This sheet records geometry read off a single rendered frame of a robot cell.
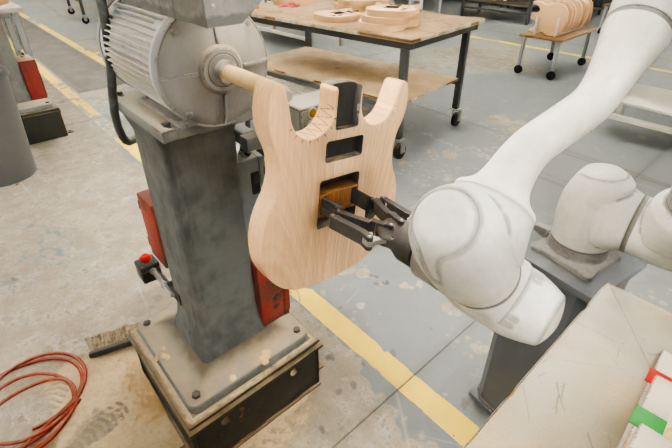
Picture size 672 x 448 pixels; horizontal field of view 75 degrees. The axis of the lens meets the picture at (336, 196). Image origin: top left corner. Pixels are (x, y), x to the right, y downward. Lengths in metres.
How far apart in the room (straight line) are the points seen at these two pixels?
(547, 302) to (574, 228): 0.71
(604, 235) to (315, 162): 0.81
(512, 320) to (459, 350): 1.39
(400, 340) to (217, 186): 1.11
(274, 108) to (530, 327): 0.46
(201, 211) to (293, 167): 0.56
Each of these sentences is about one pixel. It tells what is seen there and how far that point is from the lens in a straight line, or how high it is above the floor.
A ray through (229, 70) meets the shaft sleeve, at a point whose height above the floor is 1.26.
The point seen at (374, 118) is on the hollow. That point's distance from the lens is 0.87.
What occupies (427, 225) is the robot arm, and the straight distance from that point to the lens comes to 0.46.
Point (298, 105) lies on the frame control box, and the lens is 1.12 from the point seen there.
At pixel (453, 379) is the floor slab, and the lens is 1.91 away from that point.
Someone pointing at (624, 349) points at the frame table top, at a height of 0.93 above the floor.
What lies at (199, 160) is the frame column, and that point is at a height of 0.99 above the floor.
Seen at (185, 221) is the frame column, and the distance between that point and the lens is 1.24.
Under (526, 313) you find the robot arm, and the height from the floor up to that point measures 1.09.
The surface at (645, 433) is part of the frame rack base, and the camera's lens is 0.53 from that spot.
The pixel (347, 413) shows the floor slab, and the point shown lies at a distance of 1.77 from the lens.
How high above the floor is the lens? 1.49
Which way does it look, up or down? 31 degrees down
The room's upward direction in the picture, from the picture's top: straight up
